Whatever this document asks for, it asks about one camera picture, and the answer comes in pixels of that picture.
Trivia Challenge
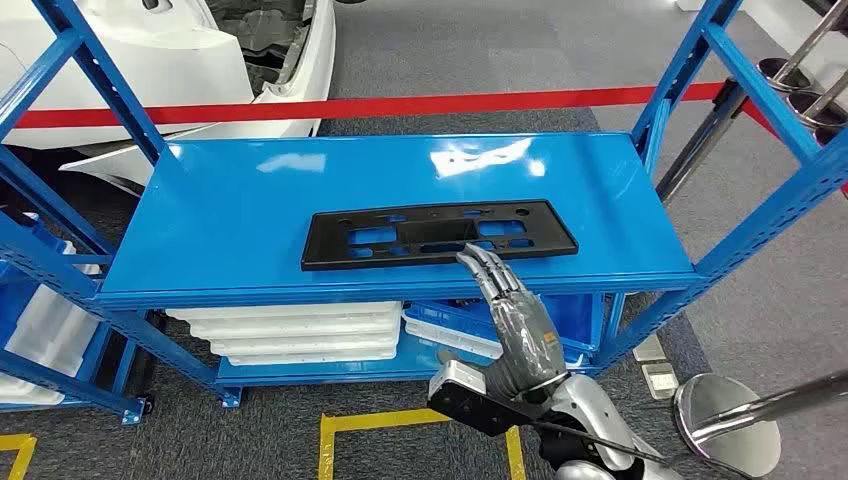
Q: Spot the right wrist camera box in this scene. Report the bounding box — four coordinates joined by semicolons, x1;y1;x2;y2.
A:
427;359;531;439

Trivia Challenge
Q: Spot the red barrier belt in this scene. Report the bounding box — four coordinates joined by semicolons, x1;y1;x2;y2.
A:
738;99;848;197
14;82;728;130

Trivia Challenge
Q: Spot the black barrier post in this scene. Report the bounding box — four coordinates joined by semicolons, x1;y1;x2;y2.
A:
655;78;750;203

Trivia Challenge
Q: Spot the grey floor socket box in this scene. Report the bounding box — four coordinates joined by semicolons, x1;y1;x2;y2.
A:
641;362;680;401
632;334;667;364

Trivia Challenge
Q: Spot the blue plastic crate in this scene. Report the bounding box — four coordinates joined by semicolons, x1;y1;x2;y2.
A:
0;208;71;266
404;294;604;354

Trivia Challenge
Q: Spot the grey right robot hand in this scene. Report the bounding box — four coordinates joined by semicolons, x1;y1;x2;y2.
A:
455;243;570;404

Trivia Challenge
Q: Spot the black plastic plate part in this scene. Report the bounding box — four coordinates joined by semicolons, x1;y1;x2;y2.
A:
300;199;580;273

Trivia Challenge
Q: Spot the yellow floor tape square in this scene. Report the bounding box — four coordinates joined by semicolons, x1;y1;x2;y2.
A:
0;433;38;480
317;408;528;480

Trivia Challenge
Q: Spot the blue metal shelf rack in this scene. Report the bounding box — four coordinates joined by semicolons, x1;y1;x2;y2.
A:
0;0;848;409
0;145;147;427

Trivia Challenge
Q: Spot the white car body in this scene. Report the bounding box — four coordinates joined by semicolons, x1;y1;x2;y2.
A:
0;0;337;190

